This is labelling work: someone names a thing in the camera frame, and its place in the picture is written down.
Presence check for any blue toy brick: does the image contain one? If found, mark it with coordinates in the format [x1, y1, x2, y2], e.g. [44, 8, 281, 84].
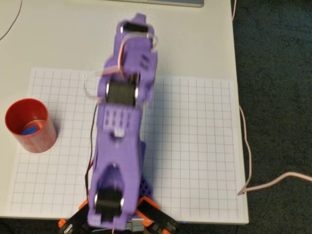
[20, 124, 41, 136]

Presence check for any red cup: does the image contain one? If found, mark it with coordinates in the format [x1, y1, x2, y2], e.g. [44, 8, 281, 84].
[4, 98, 58, 154]

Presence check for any silver laptop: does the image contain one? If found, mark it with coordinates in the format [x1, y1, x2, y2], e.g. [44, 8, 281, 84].
[64, 0, 204, 7]

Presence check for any white grid paper sheet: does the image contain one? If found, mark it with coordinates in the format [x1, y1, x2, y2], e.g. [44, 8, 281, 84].
[4, 67, 241, 219]

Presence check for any black orange table clamp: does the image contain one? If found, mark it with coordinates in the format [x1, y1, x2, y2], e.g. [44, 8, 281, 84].
[58, 199, 90, 234]
[136, 196, 178, 234]

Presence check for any thin grey cable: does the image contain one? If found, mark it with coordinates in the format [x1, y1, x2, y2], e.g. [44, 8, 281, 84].
[0, 0, 23, 41]

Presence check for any pink cable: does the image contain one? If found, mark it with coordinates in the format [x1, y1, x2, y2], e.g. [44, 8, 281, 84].
[230, 0, 312, 195]

